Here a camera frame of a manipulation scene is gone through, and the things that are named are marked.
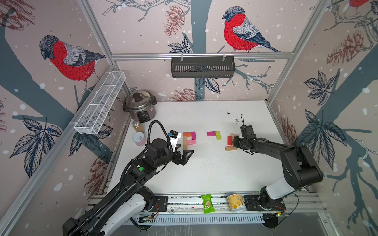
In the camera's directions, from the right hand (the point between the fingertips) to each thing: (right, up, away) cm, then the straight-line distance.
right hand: (234, 139), depth 97 cm
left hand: (-30, +1, -25) cm, 39 cm away
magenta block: (-28, +2, +4) cm, 28 cm away
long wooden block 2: (-33, -5, -2) cm, 34 cm away
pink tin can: (-62, +1, -4) cm, 63 cm away
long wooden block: (-33, -2, +1) cm, 33 cm away
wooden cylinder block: (0, +2, +4) cm, 4 cm away
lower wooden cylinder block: (-4, -5, -4) cm, 7 cm away
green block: (-10, +3, +3) cm, 11 cm away
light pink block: (-30, -1, -1) cm, 30 cm away
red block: (-3, -1, 0) cm, 3 cm away
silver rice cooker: (-63, +23, -2) cm, 67 cm away
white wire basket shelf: (-79, +15, -26) cm, 84 cm away
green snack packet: (-20, -28, -24) cm, 43 cm away
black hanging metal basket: (-19, +52, +9) cm, 57 cm away
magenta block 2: (-15, +4, +4) cm, 16 cm away
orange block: (-32, +3, +4) cm, 32 cm away
